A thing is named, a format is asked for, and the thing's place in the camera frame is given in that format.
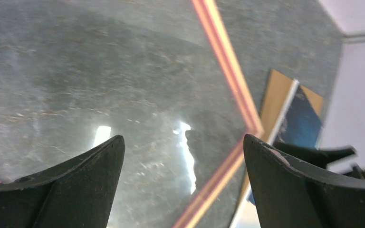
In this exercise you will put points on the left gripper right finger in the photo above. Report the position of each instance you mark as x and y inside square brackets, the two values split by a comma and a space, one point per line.
[292, 193]

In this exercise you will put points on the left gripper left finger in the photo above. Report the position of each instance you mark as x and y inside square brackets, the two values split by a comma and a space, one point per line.
[77, 193]

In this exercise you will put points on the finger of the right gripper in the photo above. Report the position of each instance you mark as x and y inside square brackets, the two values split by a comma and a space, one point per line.
[317, 157]
[356, 172]

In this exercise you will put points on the blue sea photo print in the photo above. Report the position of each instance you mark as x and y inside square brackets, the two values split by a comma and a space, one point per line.
[298, 124]

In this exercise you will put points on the pink wooden picture frame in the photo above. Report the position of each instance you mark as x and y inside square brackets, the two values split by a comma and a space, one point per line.
[161, 73]

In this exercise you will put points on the brown cardboard backing board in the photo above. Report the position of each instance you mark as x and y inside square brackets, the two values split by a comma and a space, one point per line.
[278, 86]

